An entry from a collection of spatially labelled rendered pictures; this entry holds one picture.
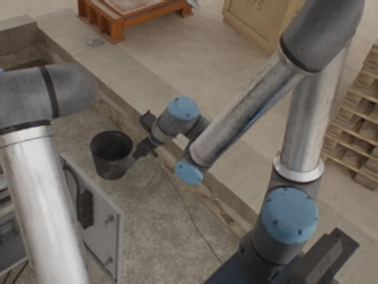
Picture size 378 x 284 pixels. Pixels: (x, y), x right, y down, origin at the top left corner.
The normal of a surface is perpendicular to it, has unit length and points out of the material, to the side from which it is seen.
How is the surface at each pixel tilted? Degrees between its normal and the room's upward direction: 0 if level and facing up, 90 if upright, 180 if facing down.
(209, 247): 0
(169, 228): 0
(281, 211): 5
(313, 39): 61
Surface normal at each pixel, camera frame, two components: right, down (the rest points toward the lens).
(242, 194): 0.12, -0.70
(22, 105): 0.55, -0.15
